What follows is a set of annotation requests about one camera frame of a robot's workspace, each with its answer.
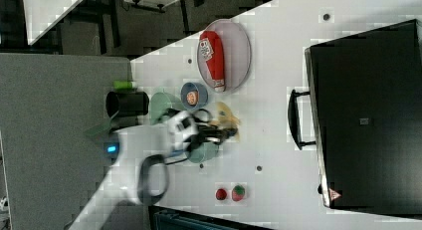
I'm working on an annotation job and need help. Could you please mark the blue bowl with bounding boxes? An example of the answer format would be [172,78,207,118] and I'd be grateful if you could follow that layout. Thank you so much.
[180,83,208,110]

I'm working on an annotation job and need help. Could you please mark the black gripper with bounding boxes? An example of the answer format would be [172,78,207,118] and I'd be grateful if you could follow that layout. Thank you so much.
[188,124,238,150]

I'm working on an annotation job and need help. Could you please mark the red plush strawberry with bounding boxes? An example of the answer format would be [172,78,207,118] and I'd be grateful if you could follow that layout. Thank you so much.
[231,185,246,202]

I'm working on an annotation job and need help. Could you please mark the black cylinder container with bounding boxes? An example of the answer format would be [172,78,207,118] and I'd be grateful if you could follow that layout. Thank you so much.
[105,92,149,117]

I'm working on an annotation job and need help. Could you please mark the black toaster oven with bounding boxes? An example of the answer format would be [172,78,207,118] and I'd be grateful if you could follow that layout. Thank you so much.
[304,20,422,219]

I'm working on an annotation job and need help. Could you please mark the small red plush fruit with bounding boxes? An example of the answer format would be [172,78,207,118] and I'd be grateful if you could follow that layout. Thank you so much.
[215,188,227,201]

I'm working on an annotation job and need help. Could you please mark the grey round plate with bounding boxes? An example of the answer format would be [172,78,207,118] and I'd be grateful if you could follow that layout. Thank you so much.
[197,19,251,92]

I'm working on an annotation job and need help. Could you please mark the green bottle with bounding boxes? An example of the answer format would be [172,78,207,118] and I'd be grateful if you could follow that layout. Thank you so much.
[113,81,137,90]

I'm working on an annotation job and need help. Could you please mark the orange slice toy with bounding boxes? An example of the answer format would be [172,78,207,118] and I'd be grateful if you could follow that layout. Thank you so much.
[186,91,199,106]

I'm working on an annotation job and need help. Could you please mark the green mug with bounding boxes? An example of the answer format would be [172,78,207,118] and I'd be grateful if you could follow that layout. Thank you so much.
[185,142,219,163]

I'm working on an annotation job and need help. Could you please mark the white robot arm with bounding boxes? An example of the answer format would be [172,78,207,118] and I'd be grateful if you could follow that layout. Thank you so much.
[67,109,240,230]

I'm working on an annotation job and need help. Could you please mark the plush peeled banana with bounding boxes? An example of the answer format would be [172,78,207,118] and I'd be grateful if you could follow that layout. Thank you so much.
[211,102,241,141]

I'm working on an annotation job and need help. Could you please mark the red plush ketchup bottle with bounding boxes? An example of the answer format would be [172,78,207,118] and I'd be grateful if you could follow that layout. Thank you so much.
[199,31,226,92]

